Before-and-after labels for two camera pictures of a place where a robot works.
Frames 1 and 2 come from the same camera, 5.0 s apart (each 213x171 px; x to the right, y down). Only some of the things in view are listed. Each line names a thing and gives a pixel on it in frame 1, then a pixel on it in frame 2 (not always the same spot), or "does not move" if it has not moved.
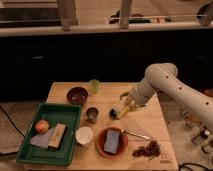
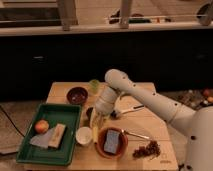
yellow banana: (126, 109) -> (95, 134)
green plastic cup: (94, 86) does not move
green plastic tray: (54, 114) does not move
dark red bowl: (77, 95) does not move
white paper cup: (84, 135) does not move
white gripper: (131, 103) -> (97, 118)
